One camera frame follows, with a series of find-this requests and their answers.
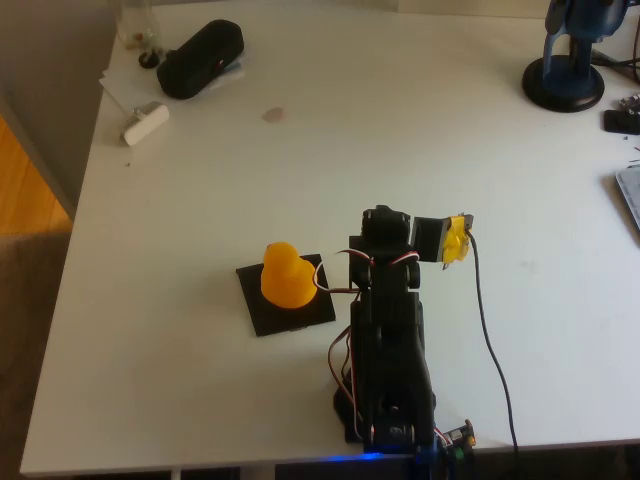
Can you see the small black round object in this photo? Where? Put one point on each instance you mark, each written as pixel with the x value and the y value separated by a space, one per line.
pixel 148 59

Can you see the black zipped case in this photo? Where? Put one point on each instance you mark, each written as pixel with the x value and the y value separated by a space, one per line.
pixel 200 60

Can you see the white paper sheets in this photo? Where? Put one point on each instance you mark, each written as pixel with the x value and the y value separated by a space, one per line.
pixel 117 82

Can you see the grey laptop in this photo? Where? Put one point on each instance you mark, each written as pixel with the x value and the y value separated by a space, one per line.
pixel 630 195

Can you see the white power bank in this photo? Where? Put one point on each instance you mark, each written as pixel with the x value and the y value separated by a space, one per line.
pixel 147 125

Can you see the blue desk microphone stand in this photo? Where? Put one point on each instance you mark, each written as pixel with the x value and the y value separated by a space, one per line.
pixel 562 82

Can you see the small electronics board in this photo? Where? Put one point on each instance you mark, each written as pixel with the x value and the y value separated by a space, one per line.
pixel 631 101

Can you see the black square mat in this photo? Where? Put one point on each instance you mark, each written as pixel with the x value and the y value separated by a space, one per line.
pixel 300 322

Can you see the black flat device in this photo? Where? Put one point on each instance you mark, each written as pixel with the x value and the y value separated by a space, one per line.
pixel 620 121

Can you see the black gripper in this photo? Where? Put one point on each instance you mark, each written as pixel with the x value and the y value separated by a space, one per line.
pixel 381 218

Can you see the motor control board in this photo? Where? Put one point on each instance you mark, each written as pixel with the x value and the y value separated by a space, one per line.
pixel 457 436

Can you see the yellow rubber duck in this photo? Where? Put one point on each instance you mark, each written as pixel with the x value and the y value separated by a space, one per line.
pixel 287 280

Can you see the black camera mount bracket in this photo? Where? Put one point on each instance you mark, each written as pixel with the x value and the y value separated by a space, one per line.
pixel 427 237

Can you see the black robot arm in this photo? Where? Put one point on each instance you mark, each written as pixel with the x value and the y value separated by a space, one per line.
pixel 395 340

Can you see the yellow taped wrist camera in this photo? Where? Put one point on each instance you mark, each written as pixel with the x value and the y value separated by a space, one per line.
pixel 456 245

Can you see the blue table clamp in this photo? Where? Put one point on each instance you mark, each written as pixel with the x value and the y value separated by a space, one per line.
pixel 425 462

